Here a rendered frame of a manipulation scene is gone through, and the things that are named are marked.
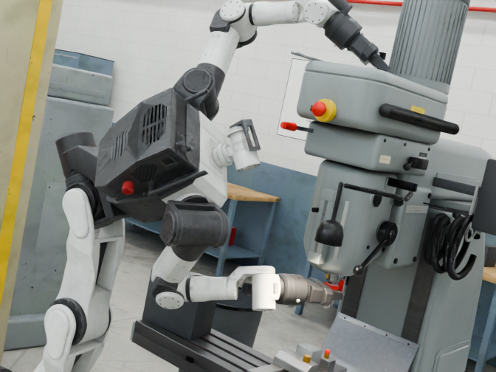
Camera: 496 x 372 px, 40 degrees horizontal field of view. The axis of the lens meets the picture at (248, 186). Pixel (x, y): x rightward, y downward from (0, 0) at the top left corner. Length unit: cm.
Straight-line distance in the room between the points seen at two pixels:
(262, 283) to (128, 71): 754
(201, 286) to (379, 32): 530
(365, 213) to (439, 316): 57
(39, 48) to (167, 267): 165
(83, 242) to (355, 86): 87
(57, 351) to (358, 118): 107
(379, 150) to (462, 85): 467
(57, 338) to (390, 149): 108
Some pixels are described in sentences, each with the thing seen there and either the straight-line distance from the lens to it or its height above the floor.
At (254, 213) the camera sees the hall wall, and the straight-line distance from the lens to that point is 755.
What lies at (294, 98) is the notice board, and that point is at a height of 195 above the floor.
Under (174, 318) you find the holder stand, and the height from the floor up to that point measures 98.
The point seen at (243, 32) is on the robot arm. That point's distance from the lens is 209.
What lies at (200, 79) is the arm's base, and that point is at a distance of 191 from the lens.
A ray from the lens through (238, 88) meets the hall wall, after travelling 787.
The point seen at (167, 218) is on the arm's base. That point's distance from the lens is 168.
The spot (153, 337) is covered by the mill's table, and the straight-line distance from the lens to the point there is 240.
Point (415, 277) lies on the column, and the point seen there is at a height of 130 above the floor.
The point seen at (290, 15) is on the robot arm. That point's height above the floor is 201.
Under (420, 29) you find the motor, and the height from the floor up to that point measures 206.
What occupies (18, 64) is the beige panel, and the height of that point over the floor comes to 171.
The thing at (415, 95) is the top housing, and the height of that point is 185.
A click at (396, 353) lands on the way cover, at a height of 104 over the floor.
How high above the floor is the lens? 172
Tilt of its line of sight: 6 degrees down
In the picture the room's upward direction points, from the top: 12 degrees clockwise
